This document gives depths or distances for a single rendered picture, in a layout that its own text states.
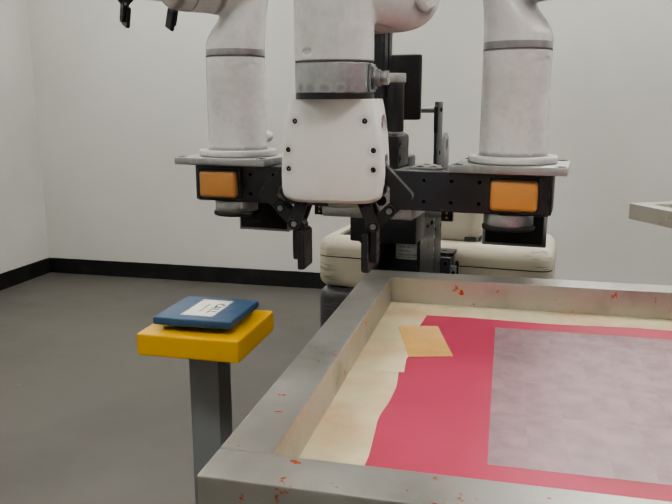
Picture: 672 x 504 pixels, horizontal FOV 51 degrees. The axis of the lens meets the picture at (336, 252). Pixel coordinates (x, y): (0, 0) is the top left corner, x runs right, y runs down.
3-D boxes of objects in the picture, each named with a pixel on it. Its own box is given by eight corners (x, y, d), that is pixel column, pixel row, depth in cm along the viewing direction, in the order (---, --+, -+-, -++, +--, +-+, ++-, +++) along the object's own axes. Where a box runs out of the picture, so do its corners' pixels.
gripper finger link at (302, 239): (311, 199, 72) (312, 263, 73) (281, 198, 72) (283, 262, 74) (303, 203, 69) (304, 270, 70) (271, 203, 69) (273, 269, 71)
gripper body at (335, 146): (394, 83, 69) (393, 197, 72) (294, 85, 72) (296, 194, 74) (380, 82, 62) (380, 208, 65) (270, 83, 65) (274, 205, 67)
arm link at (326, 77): (394, 64, 69) (394, 93, 70) (307, 65, 71) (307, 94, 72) (381, 60, 62) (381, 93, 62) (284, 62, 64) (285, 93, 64)
